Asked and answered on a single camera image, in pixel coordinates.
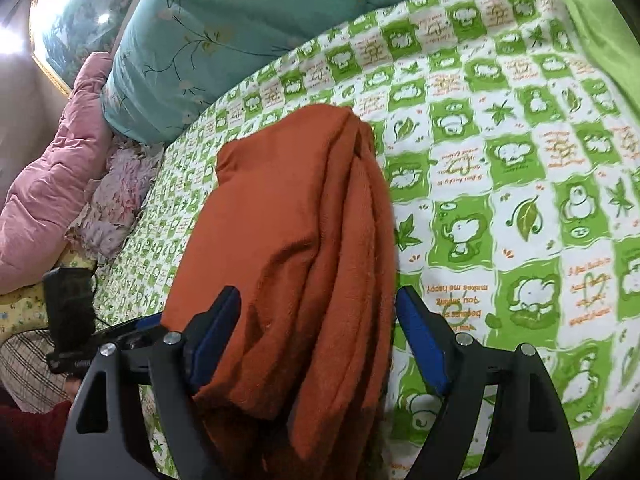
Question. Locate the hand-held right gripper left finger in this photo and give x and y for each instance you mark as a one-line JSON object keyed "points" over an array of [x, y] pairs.
{"points": [[216, 342]]}

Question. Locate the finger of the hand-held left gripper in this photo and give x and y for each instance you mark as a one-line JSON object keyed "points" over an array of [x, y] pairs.
{"points": [[132, 331]]}

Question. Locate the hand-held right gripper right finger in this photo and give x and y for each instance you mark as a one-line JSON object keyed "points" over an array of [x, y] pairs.
{"points": [[421, 342]]}

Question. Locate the orange knit sweater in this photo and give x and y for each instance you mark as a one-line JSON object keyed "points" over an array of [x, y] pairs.
{"points": [[300, 240]]}

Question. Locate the plaid cloth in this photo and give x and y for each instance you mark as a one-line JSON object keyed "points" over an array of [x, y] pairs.
{"points": [[30, 370]]}

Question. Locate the lavender floral cloth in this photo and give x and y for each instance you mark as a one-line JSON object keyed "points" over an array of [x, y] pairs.
{"points": [[117, 200]]}

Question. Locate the pink quilt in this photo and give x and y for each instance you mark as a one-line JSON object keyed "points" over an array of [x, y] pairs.
{"points": [[45, 185]]}

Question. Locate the green patterned bed sheet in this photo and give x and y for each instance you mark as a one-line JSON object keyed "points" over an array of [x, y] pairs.
{"points": [[500, 170]]}

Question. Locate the gold framed painting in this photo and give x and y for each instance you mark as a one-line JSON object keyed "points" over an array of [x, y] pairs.
{"points": [[75, 25]]}

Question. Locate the teal floral quilt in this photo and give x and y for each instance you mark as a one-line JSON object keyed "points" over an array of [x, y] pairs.
{"points": [[225, 35]]}

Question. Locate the light green cloth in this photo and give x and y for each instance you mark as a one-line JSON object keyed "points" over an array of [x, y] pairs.
{"points": [[600, 30]]}

